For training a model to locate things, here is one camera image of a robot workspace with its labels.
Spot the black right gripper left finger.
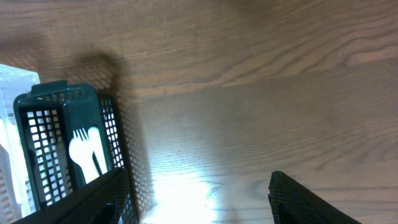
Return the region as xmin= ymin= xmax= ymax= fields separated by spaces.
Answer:
xmin=16 ymin=168 xmax=130 ymax=224

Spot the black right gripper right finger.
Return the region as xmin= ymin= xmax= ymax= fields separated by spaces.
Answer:
xmin=268 ymin=170 xmax=359 ymax=224

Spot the white plastic spoon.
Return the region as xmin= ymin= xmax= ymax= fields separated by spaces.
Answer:
xmin=69 ymin=137 xmax=100 ymax=184

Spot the white plastic fork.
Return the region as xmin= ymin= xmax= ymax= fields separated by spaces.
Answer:
xmin=73 ymin=128 xmax=90 ymax=141

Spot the mint plastic fork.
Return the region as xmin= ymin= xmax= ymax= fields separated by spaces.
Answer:
xmin=88 ymin=126 xmax=108 ymax=174

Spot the clear perforated plastic basket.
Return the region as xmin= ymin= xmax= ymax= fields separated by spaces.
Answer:
xmin=1 ymin=65 xmax=40 ymax=223

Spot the black perforated plastic basket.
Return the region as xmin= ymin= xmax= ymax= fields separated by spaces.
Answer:
xmin=13 ymin=81 xmax=137 ymax=223

